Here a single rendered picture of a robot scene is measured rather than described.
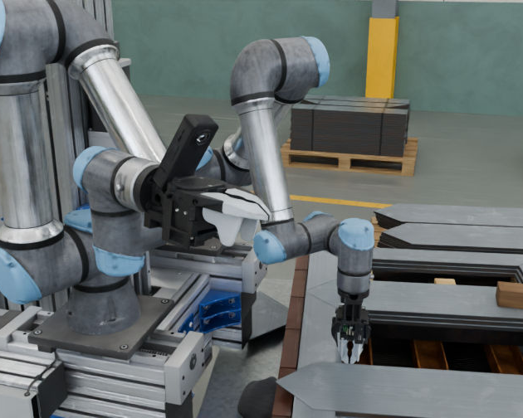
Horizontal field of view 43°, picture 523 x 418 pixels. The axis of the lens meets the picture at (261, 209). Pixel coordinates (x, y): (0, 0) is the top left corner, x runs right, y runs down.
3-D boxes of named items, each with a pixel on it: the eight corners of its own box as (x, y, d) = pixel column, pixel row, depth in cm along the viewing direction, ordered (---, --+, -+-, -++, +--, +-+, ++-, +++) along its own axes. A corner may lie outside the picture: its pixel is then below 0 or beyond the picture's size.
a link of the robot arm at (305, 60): (196, 164, 188) (266, 26, 144) (241, 157, 195) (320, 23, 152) (212, 200, 183) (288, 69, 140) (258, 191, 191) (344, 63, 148)
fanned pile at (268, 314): (293, 293, 225) (294, 283, 223) (284, 357, 188) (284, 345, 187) (257, 291, 226) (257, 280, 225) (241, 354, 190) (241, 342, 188)
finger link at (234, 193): (281, 250, 83) (228, 230, 89) (286, 204, 81) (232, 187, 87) (265, 254, 80) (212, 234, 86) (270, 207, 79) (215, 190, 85)
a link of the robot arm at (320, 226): (287, 215, 151) (316, 230, 143) (326, 206, 157) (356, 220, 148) (286, 246, 154) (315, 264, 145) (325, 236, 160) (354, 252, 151)
